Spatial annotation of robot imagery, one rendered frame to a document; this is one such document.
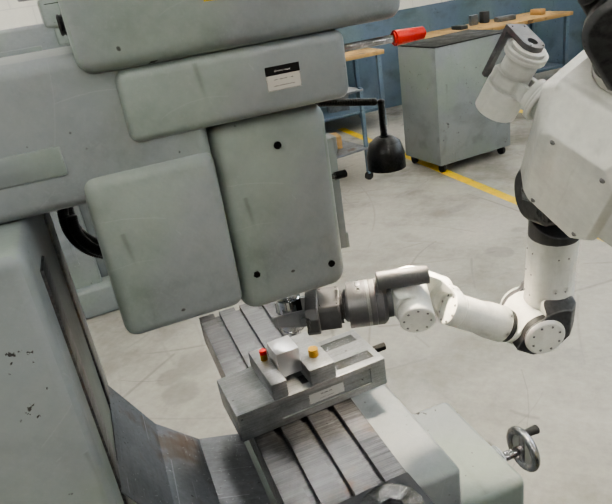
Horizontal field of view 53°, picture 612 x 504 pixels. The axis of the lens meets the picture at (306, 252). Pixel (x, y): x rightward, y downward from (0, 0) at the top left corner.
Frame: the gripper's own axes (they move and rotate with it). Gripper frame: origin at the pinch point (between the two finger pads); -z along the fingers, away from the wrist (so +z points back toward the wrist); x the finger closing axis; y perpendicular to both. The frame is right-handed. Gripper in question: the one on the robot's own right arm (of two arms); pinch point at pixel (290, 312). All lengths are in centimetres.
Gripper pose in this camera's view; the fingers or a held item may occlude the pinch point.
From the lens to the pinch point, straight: 116.7
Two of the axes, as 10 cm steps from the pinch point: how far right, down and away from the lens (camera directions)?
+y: 1.5, 9.0, 4.1
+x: 0.0, 4.2, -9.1
